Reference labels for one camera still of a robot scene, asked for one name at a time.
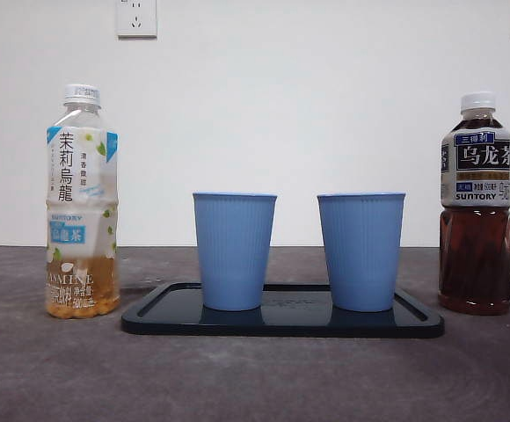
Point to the clear jasmine oolong tea bottle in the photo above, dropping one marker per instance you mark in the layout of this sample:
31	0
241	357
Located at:
81	176

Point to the dark oolong tea bottle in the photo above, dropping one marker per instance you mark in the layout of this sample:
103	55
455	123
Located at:
475	264

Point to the blue ribbed cup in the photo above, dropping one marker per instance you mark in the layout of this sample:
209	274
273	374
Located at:
360	255
233	255

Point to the dark blue rectangular tray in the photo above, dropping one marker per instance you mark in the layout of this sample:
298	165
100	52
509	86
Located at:
281	326

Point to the white wall socket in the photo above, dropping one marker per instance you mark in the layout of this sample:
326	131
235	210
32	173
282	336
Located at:
136	17

